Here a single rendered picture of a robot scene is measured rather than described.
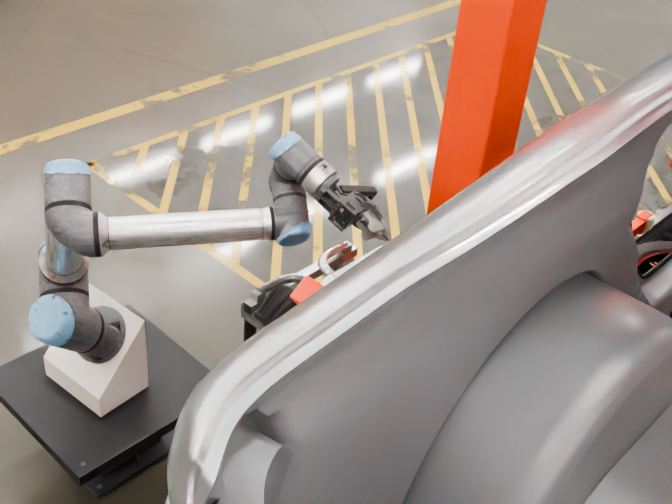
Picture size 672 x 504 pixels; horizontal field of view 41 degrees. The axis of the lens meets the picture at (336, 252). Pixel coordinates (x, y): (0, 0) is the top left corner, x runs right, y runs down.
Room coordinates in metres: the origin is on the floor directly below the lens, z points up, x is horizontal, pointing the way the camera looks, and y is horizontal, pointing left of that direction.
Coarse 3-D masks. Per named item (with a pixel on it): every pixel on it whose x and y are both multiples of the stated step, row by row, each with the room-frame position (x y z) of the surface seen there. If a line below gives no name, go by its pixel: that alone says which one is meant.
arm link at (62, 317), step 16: (64, 288) 2.12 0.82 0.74; (48, 304) 2.06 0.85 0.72; (64, 304) 2.05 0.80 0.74; (80, 304) 2.10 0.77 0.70; (32, 320) 2.04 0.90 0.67; (48, 320) 2.03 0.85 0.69; (64, 320) 2.01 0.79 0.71; (80, 320) 2.06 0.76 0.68; (96, 320) 2.12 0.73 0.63; (48, 336) 1.99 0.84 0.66; (64, 336) 2.00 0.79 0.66; (80, 336) 2.04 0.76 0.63; (96, 336) 2.09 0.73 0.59
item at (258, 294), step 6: (282, 276) 1.93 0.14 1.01; (288, 276) 1.94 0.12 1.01; (294, 276) 1.94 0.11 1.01; (300, 276) 1.94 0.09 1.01; (270, 282) 1.90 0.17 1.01; (276, 282) 1.91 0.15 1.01; (282, 282) 1.92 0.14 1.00; (288, 282) 1.93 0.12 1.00; (294, 282) 1.93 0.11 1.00; (318, 282) 1.92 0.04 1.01; (258, 288) 1.87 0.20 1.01; (264, 288) 1.88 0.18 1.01; (270, 288) 1.89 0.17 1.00; (252, 294) 1.86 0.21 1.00; (258, 294) 1.86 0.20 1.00; (264, 294) 1.87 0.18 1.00; (258, 300) 1.85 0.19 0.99
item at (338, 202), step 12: (336, 180) 1.95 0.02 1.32; (324, 192) 1.91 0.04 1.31; (336, 192) 1.93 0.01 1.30; (324, 204) 1.91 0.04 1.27; (336, 204) 1.89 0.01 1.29; (348, 204) 1.89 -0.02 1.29; (360, 204) 1.91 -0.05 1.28; (336, 216) 1.88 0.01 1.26; (348, 216) 1.86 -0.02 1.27; (360, 216) 1.92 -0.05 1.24
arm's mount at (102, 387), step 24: (96, 288) 2.33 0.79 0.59; (120, 312) 2.23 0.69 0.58; (144, 336) 2.18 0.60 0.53; (48, 360) 2.18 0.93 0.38; (72, 360) 2.15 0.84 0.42; (120, 360) 2.10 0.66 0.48; (144, 360) 2.17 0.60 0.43; (72, 384) 2.10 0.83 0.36; (96, 384) 2.06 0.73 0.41; (120, 384) 2.09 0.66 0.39; (144, 384) 2.17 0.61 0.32; (96, 408) 2.03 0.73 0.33
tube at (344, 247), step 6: (336, 246) 2.10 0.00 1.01; (342, 246) 2.11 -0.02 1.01; (348, 246) 2.12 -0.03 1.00; (324, 252) 2.06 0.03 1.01; (330, 252) 2.07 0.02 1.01; (336, 252) 2.08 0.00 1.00; (342, 252) 2.11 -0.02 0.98; (348, 252) 2.12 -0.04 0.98; (324, 258) 2.04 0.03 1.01; (318, 264) 2.02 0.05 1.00; (324, 264) 2.01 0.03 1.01; (324, 270) 1.99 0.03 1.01; (330, 270) 1.98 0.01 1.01
